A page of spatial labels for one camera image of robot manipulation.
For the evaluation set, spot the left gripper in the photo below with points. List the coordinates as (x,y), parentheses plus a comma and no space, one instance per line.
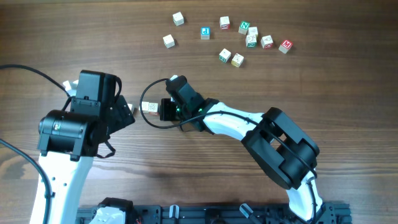
(120,114)

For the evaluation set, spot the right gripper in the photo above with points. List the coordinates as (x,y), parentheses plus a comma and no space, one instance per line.
(164,111)

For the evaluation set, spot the wooden block yellow side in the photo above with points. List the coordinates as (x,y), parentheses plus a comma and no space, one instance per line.
(131,107)

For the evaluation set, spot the wooden block blue side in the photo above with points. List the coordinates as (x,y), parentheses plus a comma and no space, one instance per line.
(153,108)

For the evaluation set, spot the wooden block green side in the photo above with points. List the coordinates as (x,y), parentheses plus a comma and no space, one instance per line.
(145,106)

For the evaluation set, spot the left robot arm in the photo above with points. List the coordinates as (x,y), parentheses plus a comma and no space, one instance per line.
(69,141)

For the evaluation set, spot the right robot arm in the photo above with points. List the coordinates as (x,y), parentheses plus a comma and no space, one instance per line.
(286,154)

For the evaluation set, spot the wooden block teal side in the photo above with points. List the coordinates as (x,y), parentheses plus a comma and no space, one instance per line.
(224,55)

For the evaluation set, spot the wooden block yellow picture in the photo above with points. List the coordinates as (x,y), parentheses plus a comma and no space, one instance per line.
(237,60)

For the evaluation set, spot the blue P block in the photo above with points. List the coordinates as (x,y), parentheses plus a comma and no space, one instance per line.
(205,33)

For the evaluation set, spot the plain wooden block top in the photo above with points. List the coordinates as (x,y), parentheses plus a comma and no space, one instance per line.
(178,18)

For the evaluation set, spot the wooden block red side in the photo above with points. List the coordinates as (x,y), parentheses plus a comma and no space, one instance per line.
(224,23)

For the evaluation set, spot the wooden block green picture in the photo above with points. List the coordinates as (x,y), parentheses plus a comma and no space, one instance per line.
(251,41)

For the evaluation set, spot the green N block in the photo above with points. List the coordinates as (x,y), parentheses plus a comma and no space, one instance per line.
(243,27)

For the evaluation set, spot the wooden block red picture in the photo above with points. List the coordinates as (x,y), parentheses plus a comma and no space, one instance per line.
(267,42)

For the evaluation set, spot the red M block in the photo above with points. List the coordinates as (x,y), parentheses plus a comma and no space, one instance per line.
(285,46)

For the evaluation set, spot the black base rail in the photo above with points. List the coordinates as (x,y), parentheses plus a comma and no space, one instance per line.
(338,213)

